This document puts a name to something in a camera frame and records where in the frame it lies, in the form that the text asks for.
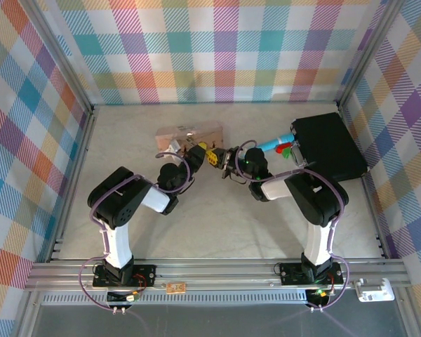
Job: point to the yellow padlock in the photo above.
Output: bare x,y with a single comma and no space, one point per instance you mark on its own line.
212,158

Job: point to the pink tin box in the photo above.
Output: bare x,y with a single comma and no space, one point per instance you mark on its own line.
196,131

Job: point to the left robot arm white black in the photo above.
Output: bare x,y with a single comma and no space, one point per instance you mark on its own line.
117,245

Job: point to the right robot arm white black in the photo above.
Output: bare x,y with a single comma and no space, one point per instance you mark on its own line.
317,242

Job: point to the turquoise tube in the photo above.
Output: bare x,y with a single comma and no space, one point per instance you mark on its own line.
275,142

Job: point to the small red plastic piece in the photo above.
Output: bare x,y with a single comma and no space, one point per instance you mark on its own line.
282,146

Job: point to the small green plastic piece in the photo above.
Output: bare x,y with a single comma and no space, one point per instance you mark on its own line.
286,153

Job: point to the black hard case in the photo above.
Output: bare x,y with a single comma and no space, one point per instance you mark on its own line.
329,147

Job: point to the small orange circuit board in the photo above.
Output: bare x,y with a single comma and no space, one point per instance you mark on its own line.
176,288

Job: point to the grey metal panel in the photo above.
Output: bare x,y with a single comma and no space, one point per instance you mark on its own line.
214,321

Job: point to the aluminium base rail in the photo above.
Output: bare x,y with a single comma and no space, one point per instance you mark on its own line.
217,272

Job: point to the aluminium corner post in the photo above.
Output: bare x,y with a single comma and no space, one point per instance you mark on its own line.
61,56
370,52

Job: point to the white clamp bracket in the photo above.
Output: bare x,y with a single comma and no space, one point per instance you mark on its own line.
375,293

